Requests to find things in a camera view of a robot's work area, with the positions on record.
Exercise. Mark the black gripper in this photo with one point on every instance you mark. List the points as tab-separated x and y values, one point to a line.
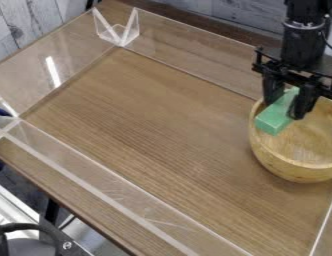
299	64

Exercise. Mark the green rectangular block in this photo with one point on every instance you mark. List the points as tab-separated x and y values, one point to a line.
272	119

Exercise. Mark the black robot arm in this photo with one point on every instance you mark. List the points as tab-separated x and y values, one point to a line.
309	12

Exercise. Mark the light brown wooden bowl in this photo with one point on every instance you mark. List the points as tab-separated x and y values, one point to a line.
297	155

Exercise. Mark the clear acrylic tray walls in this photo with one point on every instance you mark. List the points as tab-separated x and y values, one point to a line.
127	124

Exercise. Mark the black table leg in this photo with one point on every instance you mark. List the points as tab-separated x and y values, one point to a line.
51	211

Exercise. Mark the black metal bracket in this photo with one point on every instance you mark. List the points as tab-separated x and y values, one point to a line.
68	247

